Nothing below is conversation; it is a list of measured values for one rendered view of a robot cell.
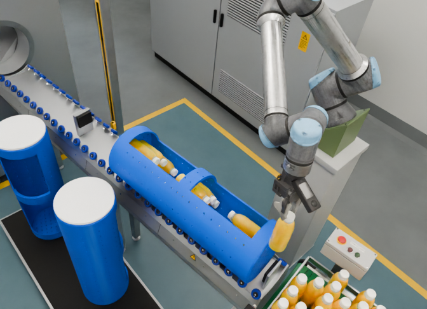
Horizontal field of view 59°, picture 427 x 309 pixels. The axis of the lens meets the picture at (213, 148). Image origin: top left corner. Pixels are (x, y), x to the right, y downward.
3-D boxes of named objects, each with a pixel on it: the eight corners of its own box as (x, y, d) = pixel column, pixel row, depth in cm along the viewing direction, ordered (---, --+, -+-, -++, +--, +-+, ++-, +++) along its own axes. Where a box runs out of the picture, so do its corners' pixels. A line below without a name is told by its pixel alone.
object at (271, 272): (271, 271, 172) (277, 257, 163) (276, 274, 170) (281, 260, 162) (258, 286, 166) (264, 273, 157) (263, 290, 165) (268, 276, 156)
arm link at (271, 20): (250, -4, 157) (254, 144, 131) (276, -19, 150) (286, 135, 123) (265, 12, 165) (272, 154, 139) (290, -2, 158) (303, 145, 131)
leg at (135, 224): (136, 233, 284) (131, 179, 240) (142, 237, 282) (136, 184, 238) (130, 237, 281) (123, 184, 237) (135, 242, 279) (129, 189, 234)
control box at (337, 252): (330, 238, 178) (337, 226, 171) (368, 265, 170) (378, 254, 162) (319, 252, 172) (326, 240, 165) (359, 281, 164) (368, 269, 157)
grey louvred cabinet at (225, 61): (185, 44, 482) (189, -85, 380) (319, 137, 379) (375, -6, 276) (150, 57, 454) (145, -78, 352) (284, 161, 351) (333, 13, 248)
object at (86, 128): (91, 127, 227) (87, 107, 216) (95, 130, 226) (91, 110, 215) (77, 135, 222) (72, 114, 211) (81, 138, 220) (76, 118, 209)
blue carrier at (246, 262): (150, 156, 213) (151, 116, 194) (277, 254, 177) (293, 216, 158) (108, 181, 195) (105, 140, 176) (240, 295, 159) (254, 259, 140)
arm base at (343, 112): (335, 116, 214) (328, 100, 212) (363, 110, 197) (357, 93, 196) (314, 130, 204) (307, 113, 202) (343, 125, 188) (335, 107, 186)
